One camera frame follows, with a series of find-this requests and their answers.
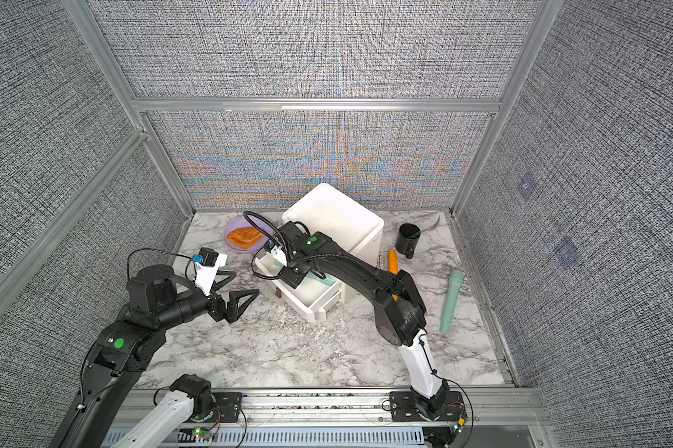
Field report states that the white drawer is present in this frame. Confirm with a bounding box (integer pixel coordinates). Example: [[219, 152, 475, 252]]
[[271, 274, 343, 323]]

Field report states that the orange microphone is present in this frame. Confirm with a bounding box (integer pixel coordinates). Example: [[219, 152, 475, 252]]
[[388, 249, 400, 274]]

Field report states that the mint green tube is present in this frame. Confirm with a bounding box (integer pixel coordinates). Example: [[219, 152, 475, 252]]
[[439, 270, 465, 334]]

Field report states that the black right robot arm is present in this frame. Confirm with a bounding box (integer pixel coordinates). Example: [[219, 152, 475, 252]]
[[275, 221, 469, 424]]

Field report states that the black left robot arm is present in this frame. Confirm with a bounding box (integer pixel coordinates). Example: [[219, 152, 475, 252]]
[[50, 264, 260, 447]]

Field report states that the white three-drawer storage unit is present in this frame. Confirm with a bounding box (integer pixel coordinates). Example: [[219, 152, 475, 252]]
[[281, 183, 384, 302]]

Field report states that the orange pastry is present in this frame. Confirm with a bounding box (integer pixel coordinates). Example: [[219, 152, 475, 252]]
[[226, 227, 265, 251]]

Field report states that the purple plastic plate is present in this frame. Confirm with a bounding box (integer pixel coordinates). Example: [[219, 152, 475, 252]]
[[224, 217, 269, 253]]

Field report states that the black cup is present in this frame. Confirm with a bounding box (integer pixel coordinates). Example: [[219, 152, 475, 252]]
[[394, 223, 421, 259]]

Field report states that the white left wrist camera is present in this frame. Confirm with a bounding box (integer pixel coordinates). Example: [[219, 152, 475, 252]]
[[193, 248, 228, 297]]

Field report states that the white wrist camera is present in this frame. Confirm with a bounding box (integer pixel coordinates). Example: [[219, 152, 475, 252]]
[[265, 242, 288, 266], [193, 248, 228, 297]]

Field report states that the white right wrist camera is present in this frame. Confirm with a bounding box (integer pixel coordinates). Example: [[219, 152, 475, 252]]
[[265, 242, 288, 266]]

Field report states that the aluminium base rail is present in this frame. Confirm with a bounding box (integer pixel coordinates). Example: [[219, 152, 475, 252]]
[[83, 387, 545, 448]]

